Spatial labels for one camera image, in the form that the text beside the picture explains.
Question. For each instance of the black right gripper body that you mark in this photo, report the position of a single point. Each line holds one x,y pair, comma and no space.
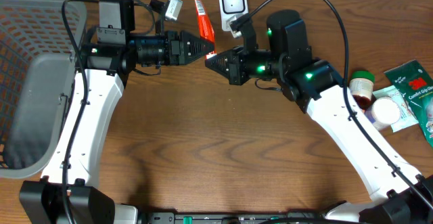
260,65

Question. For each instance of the black mounting rail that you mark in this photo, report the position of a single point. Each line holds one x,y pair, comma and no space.
206,218

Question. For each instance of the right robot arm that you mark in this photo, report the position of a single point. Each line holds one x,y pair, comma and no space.
398,191

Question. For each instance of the white cotton swab tub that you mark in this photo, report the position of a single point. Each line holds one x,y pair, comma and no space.
383,113

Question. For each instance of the green 3M gloves package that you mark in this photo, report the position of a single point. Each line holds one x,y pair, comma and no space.
415,85

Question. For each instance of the white barcode scanner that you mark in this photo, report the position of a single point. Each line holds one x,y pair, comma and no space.
230,8

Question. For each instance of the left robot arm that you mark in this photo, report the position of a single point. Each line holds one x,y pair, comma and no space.
67,191

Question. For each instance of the grey plastic shopping basket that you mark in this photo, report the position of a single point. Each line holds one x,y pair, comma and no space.
37,79

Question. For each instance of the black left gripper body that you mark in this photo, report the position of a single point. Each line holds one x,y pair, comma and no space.
156,50

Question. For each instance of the red box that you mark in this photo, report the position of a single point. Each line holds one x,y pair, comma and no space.
204,23

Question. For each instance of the green lid jar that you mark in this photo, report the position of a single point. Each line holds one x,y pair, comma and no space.
361,87

